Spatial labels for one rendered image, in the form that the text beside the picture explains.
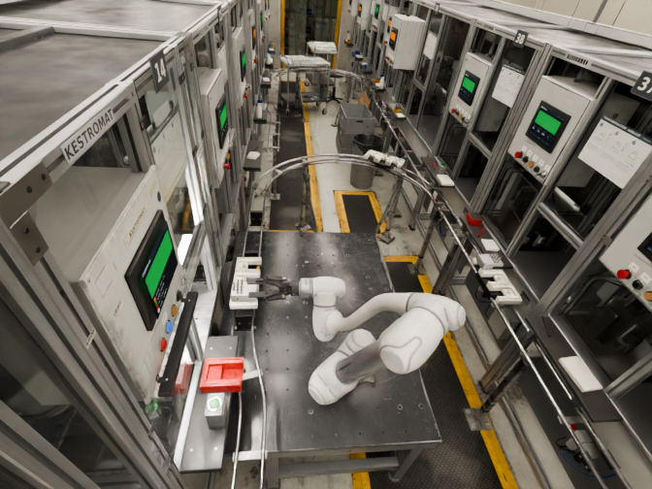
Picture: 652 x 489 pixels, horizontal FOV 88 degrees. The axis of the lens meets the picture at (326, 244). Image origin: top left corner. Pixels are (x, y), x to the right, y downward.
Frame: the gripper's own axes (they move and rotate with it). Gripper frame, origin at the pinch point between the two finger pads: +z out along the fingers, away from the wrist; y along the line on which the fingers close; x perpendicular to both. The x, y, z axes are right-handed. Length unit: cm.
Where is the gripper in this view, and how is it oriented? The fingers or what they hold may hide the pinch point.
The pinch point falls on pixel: (253, 288)
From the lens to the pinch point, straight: 157.3
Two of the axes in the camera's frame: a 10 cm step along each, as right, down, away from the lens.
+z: -9.9, -0.1, -1.2
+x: 0.9, 6.5, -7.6
